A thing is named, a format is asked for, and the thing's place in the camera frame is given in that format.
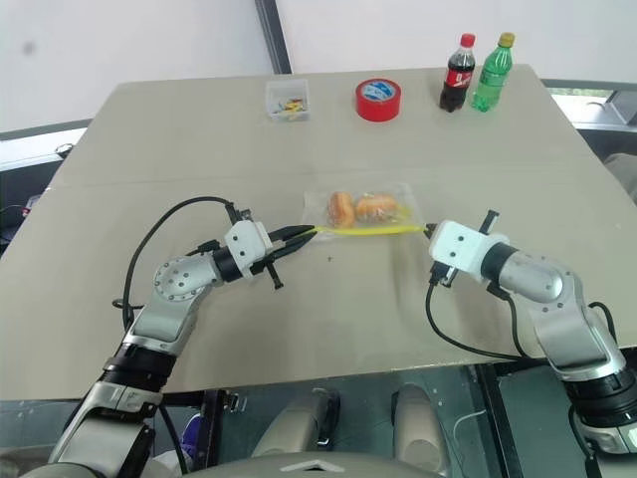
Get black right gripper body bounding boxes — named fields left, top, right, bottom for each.
left=429, top=263, right=458, bottom=289

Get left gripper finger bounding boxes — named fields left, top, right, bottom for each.
left=275, top=230, right=317, bottom=262
left=269, top=224, right=317, bottom=246

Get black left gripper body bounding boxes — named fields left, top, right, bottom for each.
left=248, top=237, right=285, bottom=292

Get clear bag with yellow zipper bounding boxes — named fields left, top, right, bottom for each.
left=300, top=181, right=428, bottom=244

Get orange sesame bread roll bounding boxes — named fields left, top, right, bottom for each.
left=325, top=191, right=356, bottom=228
left=353, top=192, right=400, bottom=223

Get coloured small clips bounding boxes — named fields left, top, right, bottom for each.
left=272, top=98, right=308, bottom=121

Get red tape roll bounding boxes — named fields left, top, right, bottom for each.
left=353, top=77, right=403, bottom=123

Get clear plastic box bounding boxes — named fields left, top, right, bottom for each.
left=264, top=78, right=314, bottom=123

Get grey rounded robot shell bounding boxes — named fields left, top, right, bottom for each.
left=250, top=387, right=345, bottom=458
left=391, top=382, right=450, bottom=473

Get cola bottle with red cap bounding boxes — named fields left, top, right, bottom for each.
left=438, top=32, right=478, bottom=115

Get green bottle with yellow cap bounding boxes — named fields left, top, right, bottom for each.
left=470, top=31, right=517, bottom=114

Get black table leg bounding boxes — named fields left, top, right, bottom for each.
left=197, top=390, right=224, bottom=473
left=466, top=365, right=520, bottom=478

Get purple shoe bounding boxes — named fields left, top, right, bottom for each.
left=181, top=414, right=206, bottom=458

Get dark grey pillar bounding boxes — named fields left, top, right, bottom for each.
left=254, top=0, right=294, bottom=76

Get grey robot torso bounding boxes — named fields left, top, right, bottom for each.
left=148, top=450, right=449, bottom=478

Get small red and white device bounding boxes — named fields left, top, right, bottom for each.
left=21, top=193, right=45, bottom=219

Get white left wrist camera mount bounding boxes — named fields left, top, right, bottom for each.
left=222, top=219, right=275, bottom=279

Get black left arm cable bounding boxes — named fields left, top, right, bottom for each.
left=111, top=195, right=238, bottom=341

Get thin white floor cable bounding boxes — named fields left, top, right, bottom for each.
left=454, top=409, right=488, bottom=440

